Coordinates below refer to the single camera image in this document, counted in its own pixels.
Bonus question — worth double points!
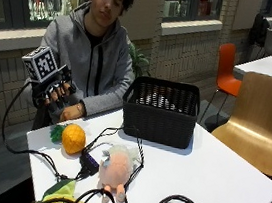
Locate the orange pineapple soft toy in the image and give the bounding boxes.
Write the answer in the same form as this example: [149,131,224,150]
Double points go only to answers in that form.
[47,120,89,157]

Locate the white marker cube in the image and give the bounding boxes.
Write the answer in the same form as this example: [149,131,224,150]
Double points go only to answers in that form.
[18,42,62,86]

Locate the black usb hub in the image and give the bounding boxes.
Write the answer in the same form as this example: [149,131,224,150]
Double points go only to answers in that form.
[77,148,103,178]

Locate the the person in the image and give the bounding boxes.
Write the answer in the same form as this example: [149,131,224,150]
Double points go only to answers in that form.
[15,0,146,144]

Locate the yellow green plush toy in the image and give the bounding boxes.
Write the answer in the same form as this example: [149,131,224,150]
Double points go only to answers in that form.
[39,175,107,203]

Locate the pink plush toy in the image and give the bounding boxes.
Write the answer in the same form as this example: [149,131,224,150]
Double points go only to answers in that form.
[93,141,145,203]

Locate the green leafy plant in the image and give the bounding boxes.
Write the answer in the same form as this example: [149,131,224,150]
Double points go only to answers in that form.
[123,41,155,80]

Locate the black woven basket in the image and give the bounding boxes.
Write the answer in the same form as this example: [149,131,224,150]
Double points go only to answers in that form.
[117,73,204,152]

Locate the orange plastic chair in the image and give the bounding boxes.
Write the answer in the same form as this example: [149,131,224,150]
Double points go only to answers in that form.
[199,40,248,128]

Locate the wooden chair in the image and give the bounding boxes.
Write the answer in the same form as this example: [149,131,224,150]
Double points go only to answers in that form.
[206,66,272,178]

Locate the black jacket on chair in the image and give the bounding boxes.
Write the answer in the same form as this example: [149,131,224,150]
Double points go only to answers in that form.
[246,12,272,50]

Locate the thin wrist bracelet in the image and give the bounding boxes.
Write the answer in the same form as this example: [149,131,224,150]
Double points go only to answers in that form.
[75,103,86,118]

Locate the thin black hub cable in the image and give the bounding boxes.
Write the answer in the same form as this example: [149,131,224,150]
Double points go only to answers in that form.
[83,120,126,158]

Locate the long black glove cable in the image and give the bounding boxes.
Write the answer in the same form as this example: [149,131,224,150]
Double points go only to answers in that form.
[0,77,95,185]

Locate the braided black cable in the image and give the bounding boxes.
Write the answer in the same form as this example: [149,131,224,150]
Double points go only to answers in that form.
[121,126,150,201]

